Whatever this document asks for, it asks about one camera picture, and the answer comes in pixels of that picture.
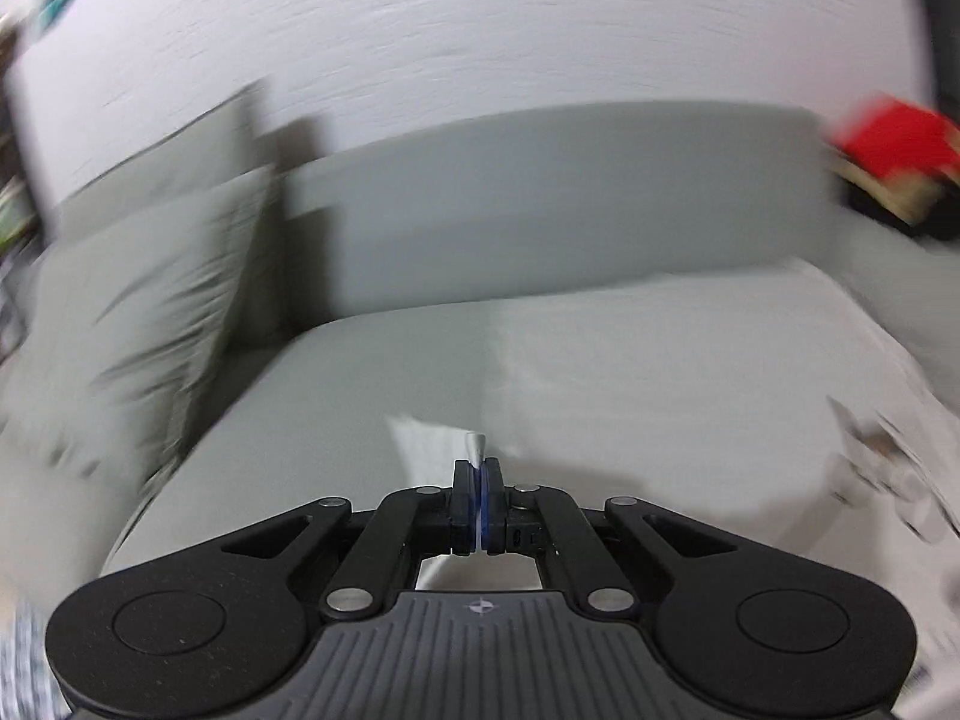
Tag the grey-green throw pillow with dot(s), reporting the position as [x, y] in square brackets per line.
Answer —
[135, 315]

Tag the grey sofa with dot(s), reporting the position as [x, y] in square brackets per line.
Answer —
[525, 202]

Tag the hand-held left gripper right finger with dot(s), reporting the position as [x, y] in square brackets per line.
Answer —
[491, 510]

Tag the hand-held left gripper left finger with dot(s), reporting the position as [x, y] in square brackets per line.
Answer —
[465, 510]

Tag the white shirt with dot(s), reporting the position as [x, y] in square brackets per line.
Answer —
[675, 390]

